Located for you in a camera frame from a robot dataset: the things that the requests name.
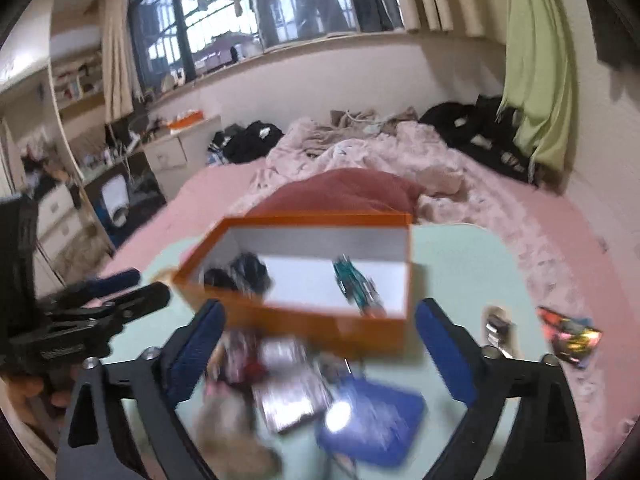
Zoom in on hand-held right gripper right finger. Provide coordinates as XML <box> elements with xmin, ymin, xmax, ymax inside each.
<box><xmin>414</xmin><ymin>298</ymin><xmax>586</xmax><ymax>480</ymax></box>

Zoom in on teal pens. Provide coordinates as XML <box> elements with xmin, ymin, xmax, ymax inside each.
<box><xmin>332</xmin><ymin>255</ymin><xmax>388</xmax><ymax>318</ymax></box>

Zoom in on white drawer unit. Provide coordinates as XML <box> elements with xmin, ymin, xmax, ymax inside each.
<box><xmin>30</xmin><ymin>180</ymin><xmax>101</xmax><ymax>261</ymax></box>

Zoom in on red black small item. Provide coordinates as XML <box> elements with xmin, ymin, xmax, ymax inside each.
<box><xmin>220</xmin><ymin>332</ymin><xmax>273</xmax><ymax>386</ymax></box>

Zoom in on black pouch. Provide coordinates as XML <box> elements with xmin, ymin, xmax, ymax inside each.
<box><xmin>230</xmin><ymin>252</ymin><xmax>273</xmax><ymax>293</ymax></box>

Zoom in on wall shelf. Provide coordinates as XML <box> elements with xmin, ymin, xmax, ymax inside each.
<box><xmin>50</xmin><ymin>45</ymin><xmax>106</xmax><ymax>111</ymax></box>

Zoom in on green hanging cloth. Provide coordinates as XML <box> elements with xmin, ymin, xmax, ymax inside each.
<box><xmin>500</xmin><ymin>0</ymin><xmax>581</xmax><ymax>181</ymax></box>

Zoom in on white cabinet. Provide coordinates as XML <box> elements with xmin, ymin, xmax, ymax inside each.
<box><xmin>142</xmin><ymin>115</ymin><xmax>223</xmax><ymax>186</ymax></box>

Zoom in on black white clothes pile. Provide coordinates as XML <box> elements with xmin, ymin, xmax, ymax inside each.
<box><xmin>212</xmin><ymin>121</ymin><xmax>286</xmax><ymax>165</ymax></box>

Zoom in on black hanging garment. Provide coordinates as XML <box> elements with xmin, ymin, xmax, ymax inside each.
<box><xmin>585</xmin><ymin>0</ymin><xmax>640</xmax><ymax>66</ymax></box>

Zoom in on person's left hand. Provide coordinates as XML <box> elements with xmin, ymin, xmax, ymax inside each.
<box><xmin>0</xmin><ymin>372</ymin><xmax>76</xmax><ymax>428</ymax></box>

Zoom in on beige crumpled cloth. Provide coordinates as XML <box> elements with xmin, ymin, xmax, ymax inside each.
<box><xmin>327</xmin><ymin>107</ymin><xmax>418</xmax><ymax>136</ymax></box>

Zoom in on beige side curtain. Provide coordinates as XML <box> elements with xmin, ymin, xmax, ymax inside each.
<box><xmin>100</xmin><ymin>0</ymin><xmax>136</xmax><ymax>123</ymax></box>

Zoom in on light green desktop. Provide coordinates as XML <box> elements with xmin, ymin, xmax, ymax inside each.
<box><xmin>100</xmin><ymin>222</ymin><xmax>556</xmax><ymax>480</ymax></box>

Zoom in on small orange box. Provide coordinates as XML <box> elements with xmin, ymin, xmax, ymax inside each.
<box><xmin>167</xmin><ymin>112</ymin><xmax>206</xmax><ymax>131</ymax></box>

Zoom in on patterned shiny pouch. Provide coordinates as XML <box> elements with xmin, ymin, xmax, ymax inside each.
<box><xmin>252</xmin><ymin>340</ymin><xmax>333</xmax><ymax>433</ymax></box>

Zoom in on blue pouch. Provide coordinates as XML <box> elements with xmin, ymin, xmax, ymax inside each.
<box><xmin>315</xmin><ymin>375</ymin><xmax>426</xmax><ymax>468</ymax></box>

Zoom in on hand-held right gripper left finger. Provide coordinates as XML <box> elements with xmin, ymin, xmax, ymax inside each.
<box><xmin>55</xmin><ymin>298</ymin><xmax>227</xmax><ymax>480</ymax></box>

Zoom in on red pillow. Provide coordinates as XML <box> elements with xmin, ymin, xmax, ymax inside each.
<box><xmin>250</xmin><ymin>169</ymin><xmax>426</xmax><ymax>217</ymax></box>

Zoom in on window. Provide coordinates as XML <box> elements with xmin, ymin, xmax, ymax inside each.
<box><xmin>127</xmin><ymin>0</ymin><xmax>406</xmax><ymax>96</ymax></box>

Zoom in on black striped bundle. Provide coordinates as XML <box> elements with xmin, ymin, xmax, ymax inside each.
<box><xmin>202</xmin><ymin>267</ymin><xmax>238</xmax><ymax>291</ymax></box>

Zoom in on metal clip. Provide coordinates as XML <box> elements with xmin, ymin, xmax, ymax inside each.
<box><xmin>482</xmin><ymin>307</ymin><xmax>516</xmax><ymax>351</ymax></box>

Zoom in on beige doll figure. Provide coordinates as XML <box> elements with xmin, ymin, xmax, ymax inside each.
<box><xmin>192</xmin><ymin>385</ymin><xmax>283</xmax><ymax>480</ymax></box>

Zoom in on pink bed sheet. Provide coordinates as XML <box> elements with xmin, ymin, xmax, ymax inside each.
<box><xmin>100</xmin><ymin>160</ymin><xmax>640</xmax><ymax>480</ymax></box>

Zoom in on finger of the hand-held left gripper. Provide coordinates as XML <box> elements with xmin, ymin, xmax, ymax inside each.
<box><xmin>35</xmin><ymin>268</ymin><xmax>142</xmax><ymax>311</ymax></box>
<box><xmin>45</xmin><ymin>281</ymin><xmax>172</xmax><ymax>331</ymax></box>

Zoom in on crumpled pink quilt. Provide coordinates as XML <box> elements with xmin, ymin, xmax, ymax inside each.
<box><xmin>250</xmin><ymin>110</ymin><xmax>471</xmax><ymax>211</ymax></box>

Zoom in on orange cardboard box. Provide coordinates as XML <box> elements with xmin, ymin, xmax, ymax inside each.
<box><xmin>172</xmin><ymin>212</ymin><xmax>413</xmax><ymax>356</ymax></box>

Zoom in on colourful foil packet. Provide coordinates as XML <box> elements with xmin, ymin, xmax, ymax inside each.
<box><xmin>537</xmin><ymin>306</ymin><xmax>603</xmax><ymax>368</ymax></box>

